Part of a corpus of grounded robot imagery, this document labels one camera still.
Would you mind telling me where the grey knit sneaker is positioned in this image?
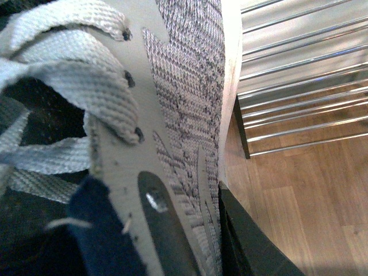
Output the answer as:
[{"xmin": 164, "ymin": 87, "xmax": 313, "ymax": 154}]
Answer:
[{"xmin": 1, "ymin": 1, "xmax": 242, "ymax": 275}]

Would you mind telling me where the black metal shoe rack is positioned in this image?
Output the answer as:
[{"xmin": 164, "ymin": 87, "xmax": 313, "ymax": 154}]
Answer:
[{"xmin": 234, "ymin": 1, "xmax": 367, "ymax": 158}]

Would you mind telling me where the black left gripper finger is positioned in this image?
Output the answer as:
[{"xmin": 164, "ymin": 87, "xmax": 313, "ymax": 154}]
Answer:
[{"xmin": 218, "ymin": 182, "xmax": 304, "ymax": 276}]

